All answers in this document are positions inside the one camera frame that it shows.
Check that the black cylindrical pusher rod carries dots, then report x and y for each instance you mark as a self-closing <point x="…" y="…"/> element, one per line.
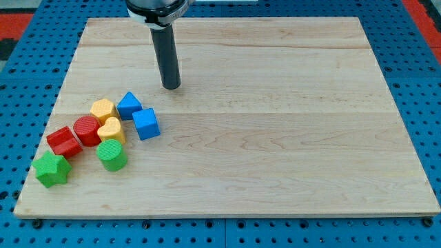
<point x="166" y="56"/>

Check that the blue triangular block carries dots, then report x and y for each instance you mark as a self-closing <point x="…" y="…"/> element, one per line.
<point x="128" y="105"/>

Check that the yellow heart block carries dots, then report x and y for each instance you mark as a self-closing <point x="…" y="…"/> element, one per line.
<point x="112" y="129"/>

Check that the green star block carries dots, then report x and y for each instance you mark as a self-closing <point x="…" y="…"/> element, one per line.
<point x="51" y="169"/>

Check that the light wooden board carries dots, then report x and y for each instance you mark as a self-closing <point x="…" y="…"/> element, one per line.
<point x="274" y="118"/>

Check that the green cylinder block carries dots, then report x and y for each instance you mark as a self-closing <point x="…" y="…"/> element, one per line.
<point x="112" y="155"/>

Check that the red cylinder block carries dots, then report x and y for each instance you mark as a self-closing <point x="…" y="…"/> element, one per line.
<point x="86" y="128"/>

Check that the red notched block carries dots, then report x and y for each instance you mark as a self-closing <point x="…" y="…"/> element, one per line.
<point x="63" y="142"/>

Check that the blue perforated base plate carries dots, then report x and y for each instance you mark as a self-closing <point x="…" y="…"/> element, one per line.
<point x="33" y="75"/>

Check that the blue cube block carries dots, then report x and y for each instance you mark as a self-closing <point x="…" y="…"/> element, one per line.
<point x="146" y="124"/>

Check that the yellow pentagon block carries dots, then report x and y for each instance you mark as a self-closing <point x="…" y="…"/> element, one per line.
<point x="102" y="109"/>

